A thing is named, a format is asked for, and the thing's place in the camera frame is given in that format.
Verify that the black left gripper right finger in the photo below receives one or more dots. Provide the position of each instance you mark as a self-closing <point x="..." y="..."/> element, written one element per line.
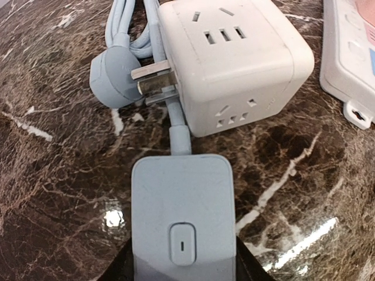
<point x="247" y="266"/>

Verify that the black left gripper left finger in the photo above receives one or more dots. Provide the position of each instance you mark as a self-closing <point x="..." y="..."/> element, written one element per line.
<point x="122" y="267"/>

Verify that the blue power strip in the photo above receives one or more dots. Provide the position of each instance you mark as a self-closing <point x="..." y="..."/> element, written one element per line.
<point x="183" y="218"/>

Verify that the white multicolour power strip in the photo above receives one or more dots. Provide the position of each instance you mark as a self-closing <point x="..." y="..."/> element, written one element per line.
<point x="347" y="63"/>

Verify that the pink cube socket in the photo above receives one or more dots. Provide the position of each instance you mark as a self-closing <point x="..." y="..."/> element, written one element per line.
<point x="366" y="9"/>

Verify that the white cube socket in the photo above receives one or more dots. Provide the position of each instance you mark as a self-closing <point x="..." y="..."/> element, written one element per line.
<point x="235" y="62"/>

